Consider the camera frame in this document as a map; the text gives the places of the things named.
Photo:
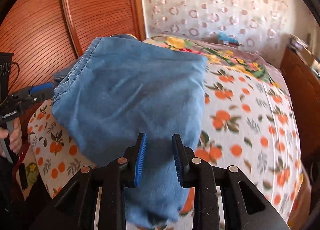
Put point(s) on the stack of books and papers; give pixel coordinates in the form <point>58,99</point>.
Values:
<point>297,43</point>

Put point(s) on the cardboard box on cabinet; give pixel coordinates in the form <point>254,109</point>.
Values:
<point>309,58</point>

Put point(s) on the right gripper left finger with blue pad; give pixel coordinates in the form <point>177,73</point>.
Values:
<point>135,156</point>

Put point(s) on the pink floral blanket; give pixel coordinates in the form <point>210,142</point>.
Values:
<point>248,63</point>

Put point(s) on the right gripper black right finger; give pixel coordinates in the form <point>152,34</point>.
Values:
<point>183,157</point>

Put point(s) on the blue denim jeans with patch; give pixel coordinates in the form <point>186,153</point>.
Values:
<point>122,87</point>

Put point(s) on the cardboard box with blue cloth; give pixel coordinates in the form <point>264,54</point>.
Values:
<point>223,38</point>

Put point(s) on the wooden sideboard cabinet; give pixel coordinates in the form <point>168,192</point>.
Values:
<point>304,91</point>

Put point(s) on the sheer curtain with pink circles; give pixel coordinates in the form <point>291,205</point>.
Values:
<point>257,25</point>

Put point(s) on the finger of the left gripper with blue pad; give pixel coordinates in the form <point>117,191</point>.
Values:
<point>41,87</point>

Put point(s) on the orange fruit print bed sheet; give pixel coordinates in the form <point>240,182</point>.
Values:
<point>246,122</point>

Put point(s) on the wooden slatted wardrobe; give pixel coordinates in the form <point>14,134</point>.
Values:
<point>45,36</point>

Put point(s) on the person left hand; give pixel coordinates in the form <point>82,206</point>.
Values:
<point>15,136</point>

